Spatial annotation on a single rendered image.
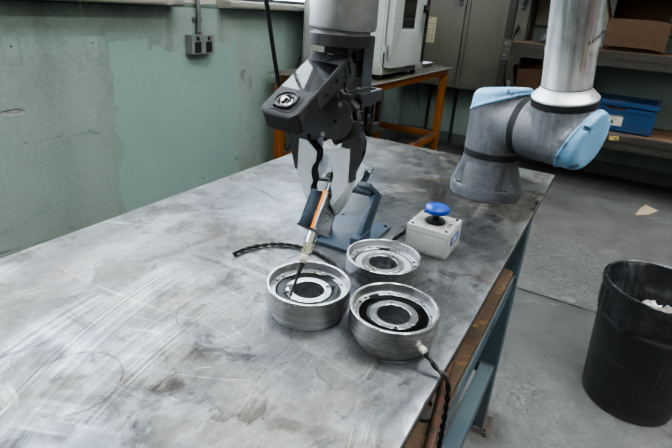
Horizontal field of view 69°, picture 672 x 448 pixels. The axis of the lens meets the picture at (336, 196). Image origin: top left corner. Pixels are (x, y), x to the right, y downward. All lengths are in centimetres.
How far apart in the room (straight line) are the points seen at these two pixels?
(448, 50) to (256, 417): 414
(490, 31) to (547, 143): 344
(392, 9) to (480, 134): 183
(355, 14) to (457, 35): 393
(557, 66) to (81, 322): 82
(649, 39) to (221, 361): 367
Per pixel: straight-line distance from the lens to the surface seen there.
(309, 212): 58
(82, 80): 221
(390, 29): 281
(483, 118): 104
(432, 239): 79
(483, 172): 106
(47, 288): 73
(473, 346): 105
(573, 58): 94
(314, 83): 52
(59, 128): 218
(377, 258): 72
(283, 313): 59
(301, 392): 53
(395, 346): 55
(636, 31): 396
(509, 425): 174
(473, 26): 442
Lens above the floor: 116
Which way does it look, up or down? 21 degrees down
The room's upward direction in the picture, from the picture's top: 4 degrees clockwise
